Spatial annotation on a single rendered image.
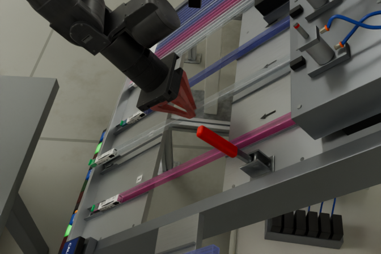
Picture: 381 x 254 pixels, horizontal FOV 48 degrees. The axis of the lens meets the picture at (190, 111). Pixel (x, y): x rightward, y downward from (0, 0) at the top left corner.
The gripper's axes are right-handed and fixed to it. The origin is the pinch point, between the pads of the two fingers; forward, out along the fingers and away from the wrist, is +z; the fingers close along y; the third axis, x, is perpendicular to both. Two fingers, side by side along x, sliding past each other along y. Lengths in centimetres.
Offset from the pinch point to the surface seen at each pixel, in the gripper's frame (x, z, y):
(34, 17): 145, 1, 146
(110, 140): 28.4, 4.0, 7.6
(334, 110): -27.8, -5.4, -17.7
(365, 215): -10, 50, 2
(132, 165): 17.0, 3.5, -3.6
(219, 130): 36, 51, 49
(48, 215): 104, 35, 24
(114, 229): 17.2, 3.4, -17.4
